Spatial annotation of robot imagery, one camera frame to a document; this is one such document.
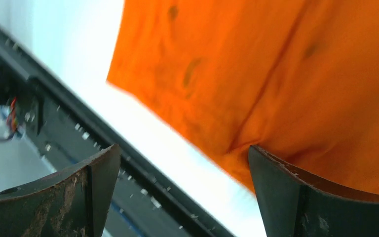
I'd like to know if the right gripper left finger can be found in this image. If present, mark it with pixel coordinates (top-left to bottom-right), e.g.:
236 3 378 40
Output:
0 144 121 237

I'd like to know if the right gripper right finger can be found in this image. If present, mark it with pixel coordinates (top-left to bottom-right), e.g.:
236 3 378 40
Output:
248 146 379 237

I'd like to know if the orange t shirt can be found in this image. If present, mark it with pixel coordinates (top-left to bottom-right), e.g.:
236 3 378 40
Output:
108 0 379 194

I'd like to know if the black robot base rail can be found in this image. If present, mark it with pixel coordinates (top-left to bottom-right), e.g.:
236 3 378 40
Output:
0 28 230 237

